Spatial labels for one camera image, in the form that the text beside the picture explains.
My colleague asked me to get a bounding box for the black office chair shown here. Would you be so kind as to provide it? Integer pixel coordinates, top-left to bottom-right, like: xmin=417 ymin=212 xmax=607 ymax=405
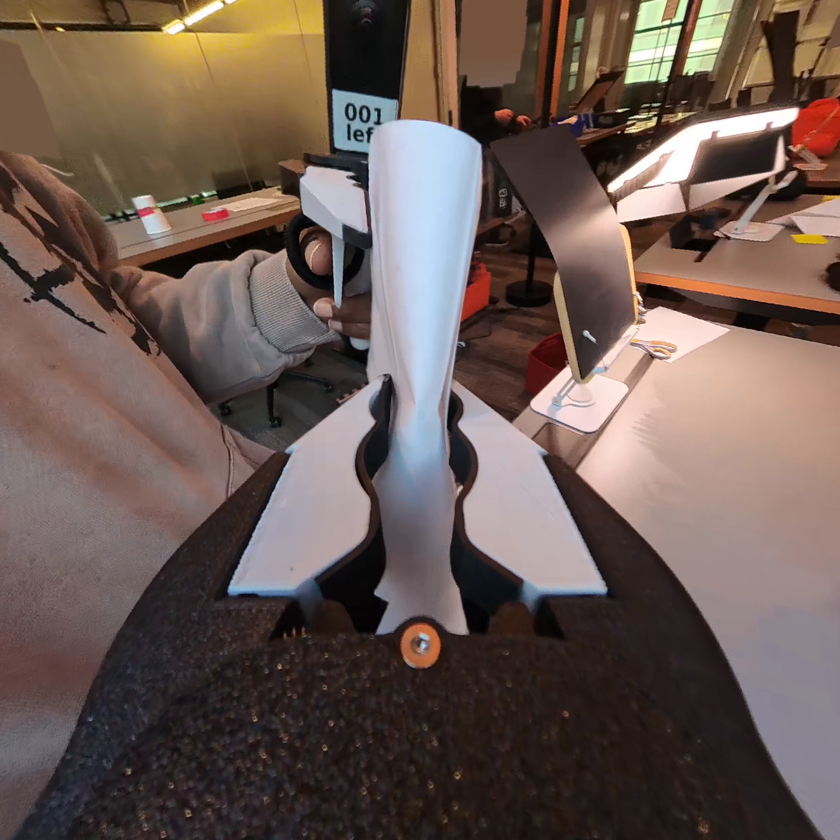
xmin=217 ymin=367 xmax=336 ymax=429

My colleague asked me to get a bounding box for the grey table with wooden edge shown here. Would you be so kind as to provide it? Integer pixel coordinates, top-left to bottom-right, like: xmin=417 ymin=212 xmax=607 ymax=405
xmin=108 ymin=189 xmax=304 ymax=269

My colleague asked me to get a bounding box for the orange cloth bag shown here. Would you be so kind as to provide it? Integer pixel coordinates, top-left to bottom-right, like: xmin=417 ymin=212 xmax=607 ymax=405
xmin=791 ymin=97 xmax=840 ymax=158

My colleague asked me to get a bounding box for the grey desk with wooden edge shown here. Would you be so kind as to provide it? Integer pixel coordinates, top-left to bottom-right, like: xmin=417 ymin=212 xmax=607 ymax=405
xmin=633 ymin=196 xmax=840 ymax=317

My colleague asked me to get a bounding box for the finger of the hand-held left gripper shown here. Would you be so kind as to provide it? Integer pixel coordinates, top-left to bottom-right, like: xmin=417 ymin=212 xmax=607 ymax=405
xmin=299 ymin=165 xmax=373 ymax=250

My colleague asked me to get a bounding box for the black tablet with wooden back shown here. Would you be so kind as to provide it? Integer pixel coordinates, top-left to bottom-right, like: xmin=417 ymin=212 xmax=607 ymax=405
xmin=491 ymin=123 xmax=643 ymax=383

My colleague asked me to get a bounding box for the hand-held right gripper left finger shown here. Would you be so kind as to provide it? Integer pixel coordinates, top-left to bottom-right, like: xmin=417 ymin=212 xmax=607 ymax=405
xmin=226 ymin=374 xmax=395 ymax=618

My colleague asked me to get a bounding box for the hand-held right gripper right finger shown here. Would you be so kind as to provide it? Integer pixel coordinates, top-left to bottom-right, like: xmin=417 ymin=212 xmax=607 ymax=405
xmin=448 ymin=382 xmax=609 ymax=621

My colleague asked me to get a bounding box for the person's left hand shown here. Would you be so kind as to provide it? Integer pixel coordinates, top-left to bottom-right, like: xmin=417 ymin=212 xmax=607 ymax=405
xmin=289 ymin=239 xmax=375 ymax=345

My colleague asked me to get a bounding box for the dark tablet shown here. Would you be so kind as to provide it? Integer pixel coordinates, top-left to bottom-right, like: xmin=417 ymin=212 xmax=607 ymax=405
xmin=682 ymin=126 xmax=790 ymax=193

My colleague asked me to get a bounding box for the ceiling light strip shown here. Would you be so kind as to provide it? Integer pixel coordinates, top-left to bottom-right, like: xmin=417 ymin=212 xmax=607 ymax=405
xmin=161 ymin=0 xmax=227 ymax=35

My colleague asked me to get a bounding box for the white paper cup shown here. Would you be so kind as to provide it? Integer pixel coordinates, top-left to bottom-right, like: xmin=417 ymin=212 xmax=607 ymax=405
xmin=131 ymin=194 xmax=173 ymax=236

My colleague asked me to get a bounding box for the black round stand base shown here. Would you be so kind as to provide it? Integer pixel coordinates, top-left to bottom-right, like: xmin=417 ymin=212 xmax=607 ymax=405
xmin=504 ymin=249 xmax=553 ymax=308

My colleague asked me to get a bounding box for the white paper sheet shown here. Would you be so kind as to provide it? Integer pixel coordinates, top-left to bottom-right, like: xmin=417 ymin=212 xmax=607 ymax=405
xmin=629 ymin=305 xmax=731 ymax=366
xmin=365 ymin=118 xmax=484 ymax=636

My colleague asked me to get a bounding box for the white tablet stand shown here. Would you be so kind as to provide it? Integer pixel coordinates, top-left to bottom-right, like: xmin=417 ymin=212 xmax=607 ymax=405
xmin=530 ymin=328 xmax=641 ymax=435
xmin=718 ymin=172 xmax=798 ymax=241

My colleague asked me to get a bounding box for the bright light panel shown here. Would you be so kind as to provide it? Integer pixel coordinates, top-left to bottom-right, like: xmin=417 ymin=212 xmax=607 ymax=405
xmin=607 ymin=105 xmax=802 ymax=194

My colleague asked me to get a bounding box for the white desk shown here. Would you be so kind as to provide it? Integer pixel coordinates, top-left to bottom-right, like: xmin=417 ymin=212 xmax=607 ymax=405
xmin=512 ymin=305 xmax=840 ymax=840

